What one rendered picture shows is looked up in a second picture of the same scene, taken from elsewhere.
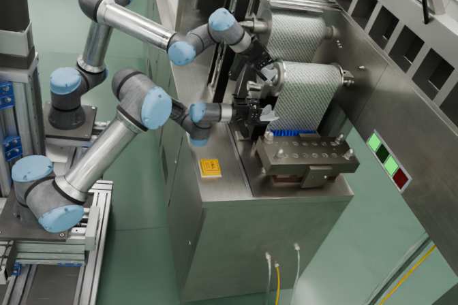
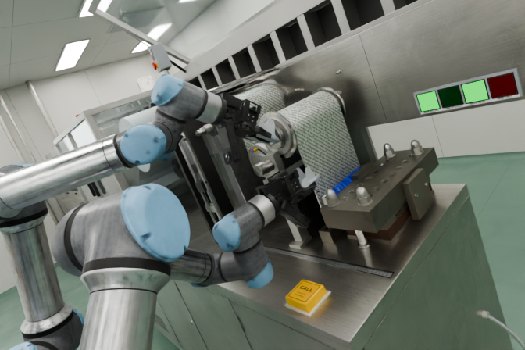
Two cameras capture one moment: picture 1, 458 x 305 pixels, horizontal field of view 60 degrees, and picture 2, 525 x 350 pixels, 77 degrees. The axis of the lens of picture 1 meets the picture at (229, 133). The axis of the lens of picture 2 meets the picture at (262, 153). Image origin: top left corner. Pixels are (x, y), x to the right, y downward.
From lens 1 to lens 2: 0.77 m
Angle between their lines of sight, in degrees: 31
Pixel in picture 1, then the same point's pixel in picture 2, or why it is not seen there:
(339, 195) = (456, 194)
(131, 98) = (97, 231)
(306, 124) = (347, 165)
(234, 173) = (340, 275)
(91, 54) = (35, 300)
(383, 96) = (387, 59)
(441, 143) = not seen: outside the picture
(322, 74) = (314, 99)
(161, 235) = not seen: outside the picture
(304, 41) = (269, 106)
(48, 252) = not seen: outside the picture
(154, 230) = not seen: outside the picture
